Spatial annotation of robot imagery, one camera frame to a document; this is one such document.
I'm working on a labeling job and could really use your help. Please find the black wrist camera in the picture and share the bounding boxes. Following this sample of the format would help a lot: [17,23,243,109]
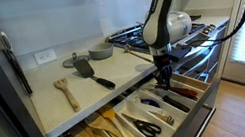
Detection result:
[168,43,195,64]

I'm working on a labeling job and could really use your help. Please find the long wooden spatula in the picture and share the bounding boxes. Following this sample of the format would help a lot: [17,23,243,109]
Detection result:
[83,103,153,137]

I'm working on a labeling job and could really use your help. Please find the black kitchen scissors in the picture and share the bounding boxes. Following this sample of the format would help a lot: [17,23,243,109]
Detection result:
[121,106,164,137]

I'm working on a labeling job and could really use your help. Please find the black turner spatula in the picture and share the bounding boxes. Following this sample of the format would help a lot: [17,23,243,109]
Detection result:
[71,54,117,97]

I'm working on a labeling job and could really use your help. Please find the grey round flat lid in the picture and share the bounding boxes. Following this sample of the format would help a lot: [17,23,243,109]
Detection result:
[60,49,91,70]

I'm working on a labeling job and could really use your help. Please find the slim black handled peeler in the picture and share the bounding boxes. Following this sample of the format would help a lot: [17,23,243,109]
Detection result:
[161,91,192,117]

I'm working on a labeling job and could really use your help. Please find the blue handled white tool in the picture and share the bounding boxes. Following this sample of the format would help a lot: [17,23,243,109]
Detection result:
[133,93,163,118]

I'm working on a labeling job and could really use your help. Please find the metal ladle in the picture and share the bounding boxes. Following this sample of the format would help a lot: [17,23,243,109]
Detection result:
[121,39,156,68]

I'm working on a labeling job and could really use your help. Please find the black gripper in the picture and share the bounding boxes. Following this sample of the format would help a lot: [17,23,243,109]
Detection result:
[151,51,179,93]

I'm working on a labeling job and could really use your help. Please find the slotted wooden spatula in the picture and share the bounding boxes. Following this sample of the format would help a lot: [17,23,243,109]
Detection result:
[51,75,83,116]

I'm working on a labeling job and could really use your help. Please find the dark red silicone spatula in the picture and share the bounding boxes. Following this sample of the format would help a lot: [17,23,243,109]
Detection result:
[154,77,201,105]

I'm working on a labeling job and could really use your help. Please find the open kitchen drawer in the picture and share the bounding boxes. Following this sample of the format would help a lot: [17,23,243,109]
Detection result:
[66,74,210,137]

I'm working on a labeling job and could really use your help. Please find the yellow spatula with white handle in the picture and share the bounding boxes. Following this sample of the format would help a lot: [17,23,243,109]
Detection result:
[98,100,138,137]

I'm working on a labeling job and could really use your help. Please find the grey bowl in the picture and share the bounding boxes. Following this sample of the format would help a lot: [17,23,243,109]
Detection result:
[86,41,117,63]

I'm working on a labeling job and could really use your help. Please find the white wall outlet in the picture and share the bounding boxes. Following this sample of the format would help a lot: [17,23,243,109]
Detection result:
[32,48,58,67]

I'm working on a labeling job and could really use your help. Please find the wooden drawer with grey front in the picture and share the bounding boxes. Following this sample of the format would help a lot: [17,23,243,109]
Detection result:
[50,63,232,137]

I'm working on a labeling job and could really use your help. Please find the cork bottle stopper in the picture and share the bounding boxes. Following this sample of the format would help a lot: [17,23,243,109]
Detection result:
[151,107,176,130]

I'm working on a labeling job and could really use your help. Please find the stainless steel gas stove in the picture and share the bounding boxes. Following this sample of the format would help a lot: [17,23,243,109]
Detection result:
[104,9,237,99]

